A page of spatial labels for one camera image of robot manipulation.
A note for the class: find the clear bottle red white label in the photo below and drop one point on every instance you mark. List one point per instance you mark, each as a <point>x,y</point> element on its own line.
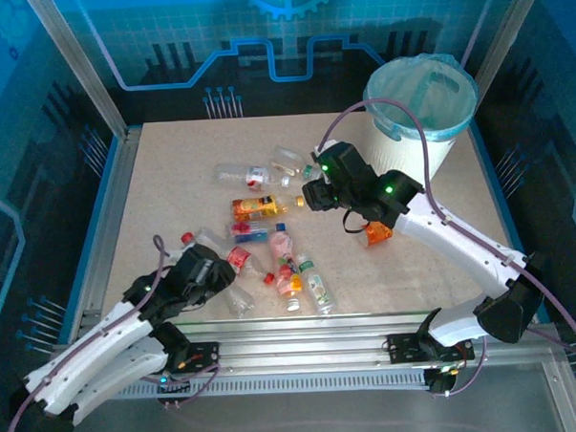
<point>233,173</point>

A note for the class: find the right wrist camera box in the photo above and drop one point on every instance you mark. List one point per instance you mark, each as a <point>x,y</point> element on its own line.
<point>324,153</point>

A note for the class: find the pink bottle blue cap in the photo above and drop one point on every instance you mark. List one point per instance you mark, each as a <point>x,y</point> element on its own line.
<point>282,245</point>

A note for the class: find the white trash bin, blue liner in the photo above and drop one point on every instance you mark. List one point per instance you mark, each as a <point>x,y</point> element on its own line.
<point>406,81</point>

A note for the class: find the steel sheet panel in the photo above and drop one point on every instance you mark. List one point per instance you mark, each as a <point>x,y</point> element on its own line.
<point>301,416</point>

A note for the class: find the aluminium table side rail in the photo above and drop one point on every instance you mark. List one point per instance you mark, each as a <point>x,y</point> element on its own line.
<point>108,233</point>

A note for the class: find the clear bottle orange label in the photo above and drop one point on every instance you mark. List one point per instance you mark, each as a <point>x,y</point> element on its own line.
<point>377,235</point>

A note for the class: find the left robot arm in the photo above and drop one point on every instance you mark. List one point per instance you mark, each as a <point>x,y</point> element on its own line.
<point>83,349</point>

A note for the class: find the clear bottle green neck band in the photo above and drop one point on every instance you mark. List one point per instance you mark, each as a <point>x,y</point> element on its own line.
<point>285,158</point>

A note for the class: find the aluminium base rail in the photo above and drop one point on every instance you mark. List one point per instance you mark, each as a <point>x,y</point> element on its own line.
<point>298,344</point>

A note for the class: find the white waste bin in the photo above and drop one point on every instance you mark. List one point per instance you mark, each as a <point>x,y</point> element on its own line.
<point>400,153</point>

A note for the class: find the pink bottle white cap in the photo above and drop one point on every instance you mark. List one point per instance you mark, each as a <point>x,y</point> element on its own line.
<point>285,285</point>

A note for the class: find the blue table edge strip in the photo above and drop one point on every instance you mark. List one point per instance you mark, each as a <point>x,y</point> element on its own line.
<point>509,216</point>
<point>92,234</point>

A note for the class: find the bottle green white label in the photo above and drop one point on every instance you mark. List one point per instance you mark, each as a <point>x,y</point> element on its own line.
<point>317,286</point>

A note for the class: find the clear bottle red cap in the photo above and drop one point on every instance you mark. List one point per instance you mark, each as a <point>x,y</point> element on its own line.
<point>239,299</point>

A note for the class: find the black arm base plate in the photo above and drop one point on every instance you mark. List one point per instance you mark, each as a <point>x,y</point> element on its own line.
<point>205,356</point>
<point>403,347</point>

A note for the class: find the small bottle blue red label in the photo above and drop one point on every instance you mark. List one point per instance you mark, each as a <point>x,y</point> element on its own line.
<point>250,234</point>

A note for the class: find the aluminium frame post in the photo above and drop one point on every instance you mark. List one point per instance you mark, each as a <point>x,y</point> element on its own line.
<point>80,67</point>
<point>511,24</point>

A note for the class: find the orange juice bottle yellow cap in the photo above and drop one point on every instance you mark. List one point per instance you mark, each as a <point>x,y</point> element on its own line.
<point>254,208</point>

